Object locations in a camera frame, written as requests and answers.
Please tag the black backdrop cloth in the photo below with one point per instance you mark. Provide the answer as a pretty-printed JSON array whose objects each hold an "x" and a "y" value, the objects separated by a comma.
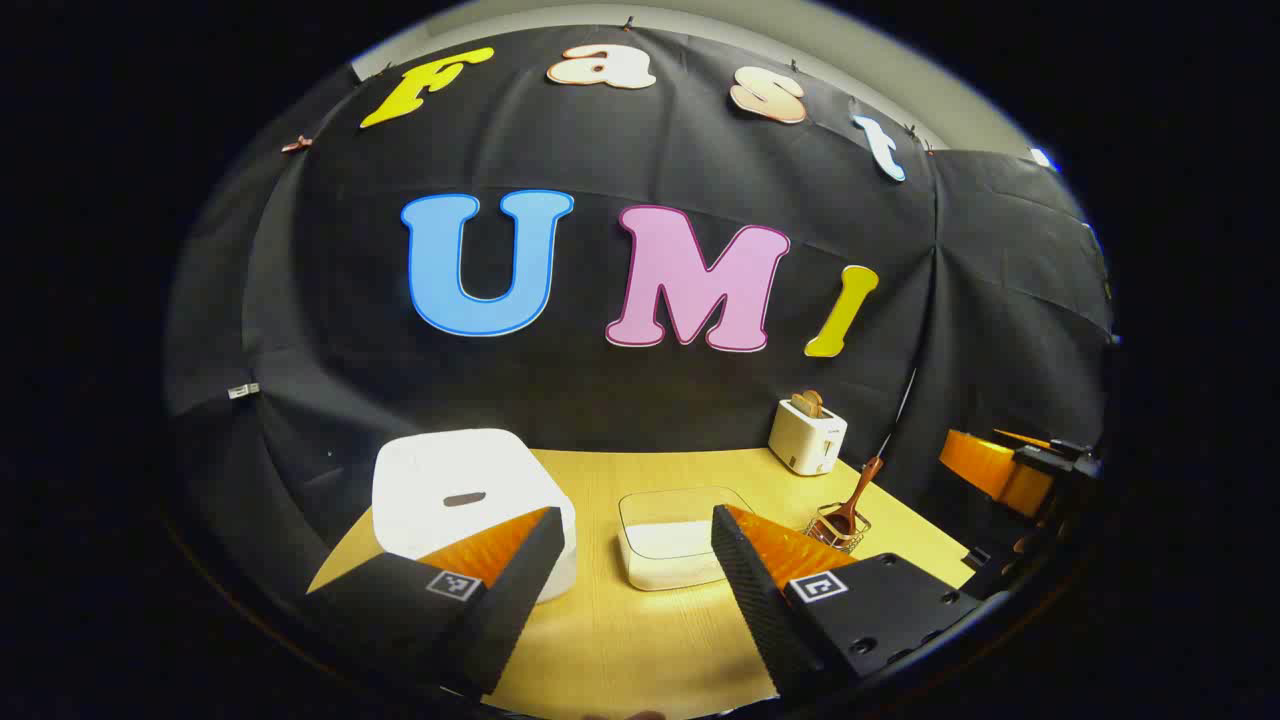
[{"x": 600, "y": 400}]

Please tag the silver cloth clip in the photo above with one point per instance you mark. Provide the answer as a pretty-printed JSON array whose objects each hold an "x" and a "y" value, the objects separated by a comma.
[{"x": 243, "y": 390}]

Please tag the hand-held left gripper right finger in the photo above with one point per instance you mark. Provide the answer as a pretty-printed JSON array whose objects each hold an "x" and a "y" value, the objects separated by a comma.
[{"x": 760, "y": 600}]

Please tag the brown toast slice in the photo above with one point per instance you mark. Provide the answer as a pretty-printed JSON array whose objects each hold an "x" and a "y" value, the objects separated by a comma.
[{"x": 808, "y": 403}]

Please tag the white toaster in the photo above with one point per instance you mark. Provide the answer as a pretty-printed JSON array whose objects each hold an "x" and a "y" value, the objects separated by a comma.
[{"x": 805, "y": 445}]

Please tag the copper cloth clip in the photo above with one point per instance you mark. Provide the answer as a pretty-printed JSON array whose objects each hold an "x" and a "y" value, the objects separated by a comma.
[{"x": 297, "y": 144}]

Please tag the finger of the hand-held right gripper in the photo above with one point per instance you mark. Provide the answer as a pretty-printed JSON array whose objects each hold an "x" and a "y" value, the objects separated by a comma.
[
  {"x": 990, "y": 468},
  {"x": 1025, "y": 438}
]

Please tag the brown wooden spoon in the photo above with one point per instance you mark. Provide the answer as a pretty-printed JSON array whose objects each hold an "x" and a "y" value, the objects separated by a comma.
[{"x": 860, "y": 490}]

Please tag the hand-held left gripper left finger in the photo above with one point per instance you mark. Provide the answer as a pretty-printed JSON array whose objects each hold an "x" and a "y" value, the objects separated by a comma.
[{"x": 500, "y": 610}]

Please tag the white rice cooker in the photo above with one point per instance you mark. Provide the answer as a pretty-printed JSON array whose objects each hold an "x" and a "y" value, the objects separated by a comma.
[{"x": 450, "y": 470}]

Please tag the clear plastic rice container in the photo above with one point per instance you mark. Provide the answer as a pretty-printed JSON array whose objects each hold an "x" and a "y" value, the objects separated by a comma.
[{"x": 640, "y": 505}]

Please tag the white rice heap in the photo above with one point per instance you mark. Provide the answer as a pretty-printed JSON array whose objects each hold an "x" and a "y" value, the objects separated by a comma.
[{"x": 670, "y": 545}]

